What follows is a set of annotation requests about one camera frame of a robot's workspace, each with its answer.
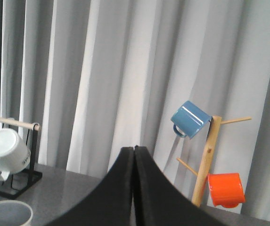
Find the orange enamel mug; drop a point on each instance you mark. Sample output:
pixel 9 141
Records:
pixel 226 189

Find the white ribbed mug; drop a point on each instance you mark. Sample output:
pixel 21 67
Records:
pixel 14 154

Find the black wire mug rack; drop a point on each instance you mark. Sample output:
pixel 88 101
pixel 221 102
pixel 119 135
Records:
pixel 18 183

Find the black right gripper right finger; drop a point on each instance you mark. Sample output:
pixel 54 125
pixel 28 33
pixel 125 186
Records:
pixel 157 202

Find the blue enamel mug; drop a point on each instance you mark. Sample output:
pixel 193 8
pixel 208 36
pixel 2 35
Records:
pixel 189 119

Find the wooden mug tree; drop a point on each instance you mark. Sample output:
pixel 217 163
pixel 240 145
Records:
pixel 207 157

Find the cream HOME mug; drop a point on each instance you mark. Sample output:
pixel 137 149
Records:
pixel 15 213

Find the grey pleated curtain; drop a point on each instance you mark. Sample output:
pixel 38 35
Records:
pixel 102 74

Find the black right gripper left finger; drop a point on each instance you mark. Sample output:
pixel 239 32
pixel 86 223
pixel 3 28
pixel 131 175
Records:
pixel 109 204

